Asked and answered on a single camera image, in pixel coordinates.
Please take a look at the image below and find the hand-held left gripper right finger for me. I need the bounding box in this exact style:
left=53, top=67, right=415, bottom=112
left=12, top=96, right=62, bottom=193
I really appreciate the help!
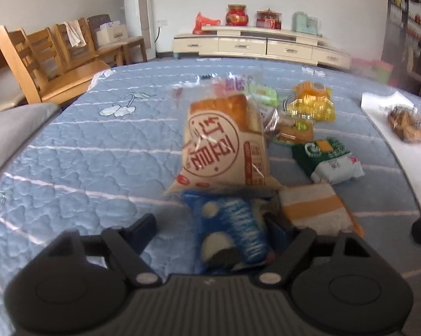
left=256, top=213, right=372, bottom=286

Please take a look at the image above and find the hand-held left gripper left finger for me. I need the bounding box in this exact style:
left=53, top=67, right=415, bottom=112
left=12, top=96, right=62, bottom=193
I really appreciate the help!
left=46, top=213, right=164, bottom=288

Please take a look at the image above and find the blue snack packet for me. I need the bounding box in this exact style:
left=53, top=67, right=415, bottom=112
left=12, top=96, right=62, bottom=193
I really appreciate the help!
left=182, top=188, right=271, bottom=274

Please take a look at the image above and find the white cardboard tray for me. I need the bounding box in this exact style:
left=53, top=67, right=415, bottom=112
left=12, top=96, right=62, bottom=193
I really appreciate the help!
left=360, top=91, right=421, bottom=218

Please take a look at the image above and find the orange white striped packet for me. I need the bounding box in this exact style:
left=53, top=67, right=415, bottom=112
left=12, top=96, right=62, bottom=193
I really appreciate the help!
left=278, top=182, right=366, bottom=237

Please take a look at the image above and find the green white snack packet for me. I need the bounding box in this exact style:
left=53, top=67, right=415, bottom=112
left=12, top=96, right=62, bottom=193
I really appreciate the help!
left=292, top=137, right=366, bottom=185

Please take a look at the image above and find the small green orange packet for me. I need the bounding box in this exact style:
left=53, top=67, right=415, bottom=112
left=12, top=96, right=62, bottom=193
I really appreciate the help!
left=271, top=119, right=316, bottom=146

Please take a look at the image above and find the bread packet with red print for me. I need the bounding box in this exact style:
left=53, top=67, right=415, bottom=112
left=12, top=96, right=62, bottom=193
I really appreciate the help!
left=163, top=73, right=284, bottom=197

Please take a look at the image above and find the brown pastry packet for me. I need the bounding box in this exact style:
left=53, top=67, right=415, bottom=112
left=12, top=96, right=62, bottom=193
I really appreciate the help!
left=387, top=104, right=421, bottom=144

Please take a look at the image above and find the yellow snack packet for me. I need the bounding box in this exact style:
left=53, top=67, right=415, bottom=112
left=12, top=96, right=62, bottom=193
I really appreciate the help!
left=287, top=81, right=337, bottom=122

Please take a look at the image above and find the light green snack packet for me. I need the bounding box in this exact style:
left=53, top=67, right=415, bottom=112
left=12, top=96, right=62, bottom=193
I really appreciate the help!
left=249, top=84, right=280, bottom=108

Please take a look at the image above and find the pink print clear packet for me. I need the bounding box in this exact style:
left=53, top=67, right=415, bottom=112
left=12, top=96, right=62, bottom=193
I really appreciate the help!
left=214, top=75, right=253, bottom=94

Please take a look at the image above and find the green bucket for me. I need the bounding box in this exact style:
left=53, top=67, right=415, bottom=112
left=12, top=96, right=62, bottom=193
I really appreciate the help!
left=371, top=61, right=395, bottom=85

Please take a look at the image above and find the grey cushion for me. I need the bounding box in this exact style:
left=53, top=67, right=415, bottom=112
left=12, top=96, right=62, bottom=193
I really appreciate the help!
left=0, top=103, right=62, bottom=187

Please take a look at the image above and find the cream tv cabinet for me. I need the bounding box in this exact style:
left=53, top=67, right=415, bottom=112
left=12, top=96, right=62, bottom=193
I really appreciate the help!
left=172, top=25, right=353, bottom=71

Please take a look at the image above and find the white paper bag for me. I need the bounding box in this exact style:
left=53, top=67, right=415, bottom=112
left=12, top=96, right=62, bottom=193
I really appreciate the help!
left=96, top=23, right=129, bottom=46

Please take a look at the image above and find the white towel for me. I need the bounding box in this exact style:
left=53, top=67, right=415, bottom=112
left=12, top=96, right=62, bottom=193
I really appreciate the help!
left=64, top=21, right=88, bottom=48

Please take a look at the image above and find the red plastic bag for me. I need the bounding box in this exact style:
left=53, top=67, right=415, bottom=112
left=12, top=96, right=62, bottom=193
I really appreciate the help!
left=192, top=11, right=221, bottom=35

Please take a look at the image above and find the mint green appliance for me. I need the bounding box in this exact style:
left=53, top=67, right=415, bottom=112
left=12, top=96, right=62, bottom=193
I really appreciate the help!
left=292, top=11, right=321, bottom=36

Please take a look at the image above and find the red gift box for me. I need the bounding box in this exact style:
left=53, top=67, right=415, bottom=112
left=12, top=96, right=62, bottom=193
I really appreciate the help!
left=256, top=9, right=283, bottom=29

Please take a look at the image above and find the dark wooden shelf unit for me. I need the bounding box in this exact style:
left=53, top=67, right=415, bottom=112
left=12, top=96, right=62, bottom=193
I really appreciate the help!
left=382, top=0, right=421, bottom=90

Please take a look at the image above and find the white standing air conditioner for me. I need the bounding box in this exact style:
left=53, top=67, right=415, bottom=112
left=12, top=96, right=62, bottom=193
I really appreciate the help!
left=121, top=0, right=157, bottom=61

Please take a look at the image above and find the red jar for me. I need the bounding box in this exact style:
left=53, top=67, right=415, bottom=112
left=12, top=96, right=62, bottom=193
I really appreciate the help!
left=225, top=4, right=249, bottom=26

